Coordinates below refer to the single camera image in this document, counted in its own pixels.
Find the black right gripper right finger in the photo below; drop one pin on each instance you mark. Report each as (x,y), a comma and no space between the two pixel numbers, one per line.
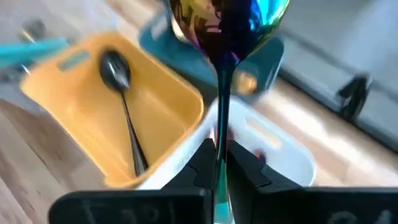
(311,208)

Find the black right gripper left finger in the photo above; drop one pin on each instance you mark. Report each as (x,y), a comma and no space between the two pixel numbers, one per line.
(140,208)

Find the black metal spoon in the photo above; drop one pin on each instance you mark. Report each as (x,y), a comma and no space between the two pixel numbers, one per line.
(115,73)

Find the white plastic bin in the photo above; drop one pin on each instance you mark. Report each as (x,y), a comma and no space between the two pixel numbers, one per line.
(280,149)

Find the black table clamp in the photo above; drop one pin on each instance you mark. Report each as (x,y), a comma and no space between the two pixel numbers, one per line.
(354,96)

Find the yellow plastic bin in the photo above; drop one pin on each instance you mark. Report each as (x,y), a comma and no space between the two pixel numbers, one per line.
(77,99)

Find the teal plastic bin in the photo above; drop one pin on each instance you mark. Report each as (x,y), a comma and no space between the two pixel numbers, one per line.
(186,59)

